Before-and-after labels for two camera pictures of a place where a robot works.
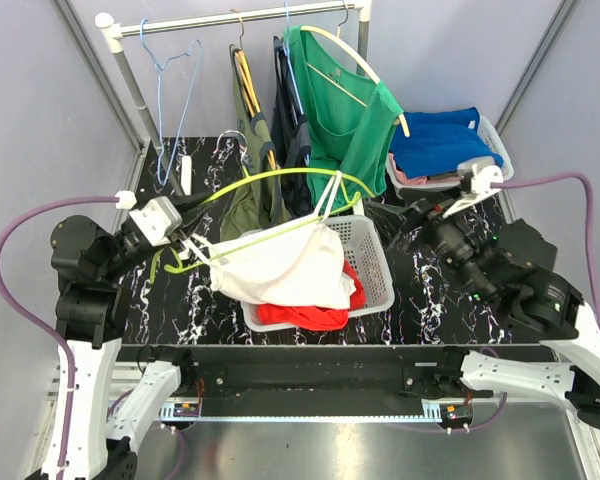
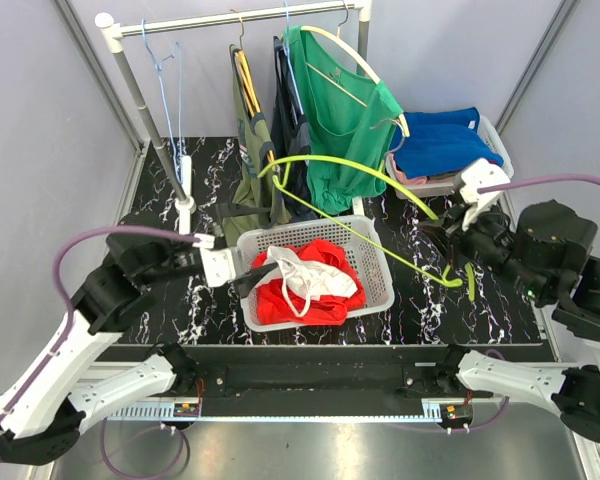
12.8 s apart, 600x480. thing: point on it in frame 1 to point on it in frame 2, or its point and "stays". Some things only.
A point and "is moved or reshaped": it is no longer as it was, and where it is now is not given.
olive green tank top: (258, 214) stays
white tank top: (300, 265) is moved or reshaped
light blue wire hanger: (160, 67) is moved or reshaped
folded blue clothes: (440, 142) stays
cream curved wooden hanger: (348, 49) stays
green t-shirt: (349, 117) stays
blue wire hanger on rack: (288, 57) stays
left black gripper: (188, 205) to (246, 283)
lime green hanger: (174, 261) to (279, 177)
